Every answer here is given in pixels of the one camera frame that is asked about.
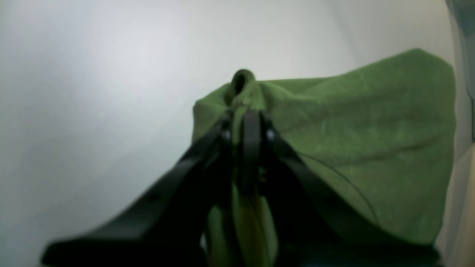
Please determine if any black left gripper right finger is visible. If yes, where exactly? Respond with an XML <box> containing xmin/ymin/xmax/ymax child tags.
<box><xmin>243</xmin><ymin>111</ymin><xmax>440</xmax><ymax>267</ymax></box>

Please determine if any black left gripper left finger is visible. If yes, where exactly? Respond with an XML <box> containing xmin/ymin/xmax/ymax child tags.
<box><xmin>41</xmin><ymin>111</ymin><xmax>233</xmax><ymax>267</ymax></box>

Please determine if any olive green t-shirt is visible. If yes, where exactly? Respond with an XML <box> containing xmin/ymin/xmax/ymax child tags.
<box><xmin>192</xmin><ymin>49</ymin><xmax>456</xmax><ymax>267</ymax></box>

